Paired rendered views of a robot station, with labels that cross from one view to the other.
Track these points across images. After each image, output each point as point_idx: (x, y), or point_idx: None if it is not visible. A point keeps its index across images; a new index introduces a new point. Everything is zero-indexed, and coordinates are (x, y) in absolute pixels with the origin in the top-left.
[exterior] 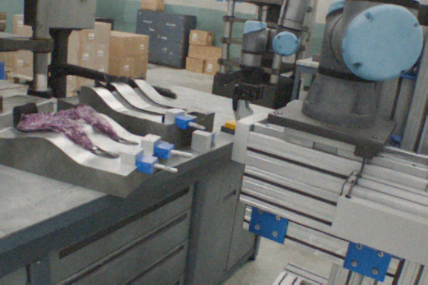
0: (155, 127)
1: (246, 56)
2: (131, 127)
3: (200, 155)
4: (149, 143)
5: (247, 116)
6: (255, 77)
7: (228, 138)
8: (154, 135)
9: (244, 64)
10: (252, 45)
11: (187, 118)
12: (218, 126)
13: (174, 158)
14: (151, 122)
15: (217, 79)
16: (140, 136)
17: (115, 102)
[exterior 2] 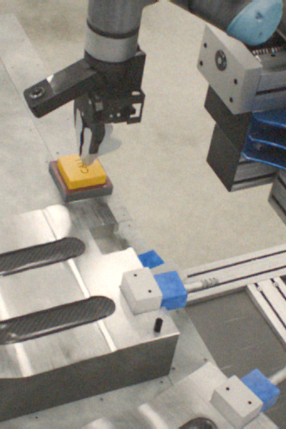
0: (148, 349)
1: (123, 43)
2: (78, 379)
3: (188, 316)
4: (255, 410)
5: None
6: (135, 73)
7: (115, 218)
8: (227, 385)
9: (118, 61)
10: (136, 17)
11: (172, 281)
12: (32, 186)
13: (194, 368)
14: (137, 347)
15: (34, 108)
16: (161, 395)
17: None
